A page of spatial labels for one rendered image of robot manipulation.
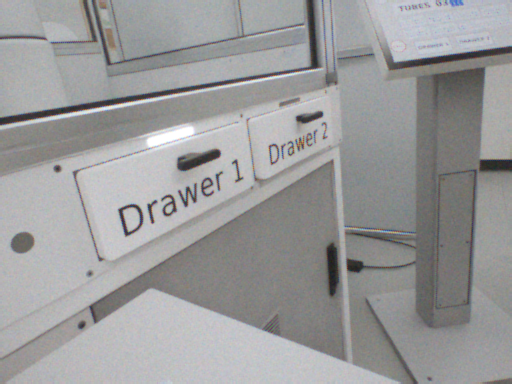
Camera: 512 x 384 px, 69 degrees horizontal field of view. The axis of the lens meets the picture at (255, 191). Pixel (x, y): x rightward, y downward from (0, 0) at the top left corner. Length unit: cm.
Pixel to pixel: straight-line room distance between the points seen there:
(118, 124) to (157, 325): 24
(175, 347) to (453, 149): 107
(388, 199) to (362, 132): 40
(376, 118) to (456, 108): 85
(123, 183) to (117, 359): 19
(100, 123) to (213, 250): 29
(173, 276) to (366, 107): 166
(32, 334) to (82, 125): 23
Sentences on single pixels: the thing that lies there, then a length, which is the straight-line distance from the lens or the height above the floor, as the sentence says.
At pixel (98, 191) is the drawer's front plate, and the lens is 45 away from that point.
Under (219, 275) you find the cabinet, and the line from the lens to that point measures 66.
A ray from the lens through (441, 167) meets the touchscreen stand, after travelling 130.
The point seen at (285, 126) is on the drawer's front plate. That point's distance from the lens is 72.
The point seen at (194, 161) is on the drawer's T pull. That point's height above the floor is 91.
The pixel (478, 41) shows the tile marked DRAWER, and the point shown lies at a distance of 120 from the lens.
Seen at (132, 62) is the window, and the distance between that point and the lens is 53.
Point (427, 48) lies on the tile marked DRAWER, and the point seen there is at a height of 100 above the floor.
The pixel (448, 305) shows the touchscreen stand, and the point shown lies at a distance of 154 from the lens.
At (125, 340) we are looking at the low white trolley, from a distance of 44.
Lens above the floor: 101
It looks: 18 degrees down
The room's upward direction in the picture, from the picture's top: 8 degrees counter-clockwise
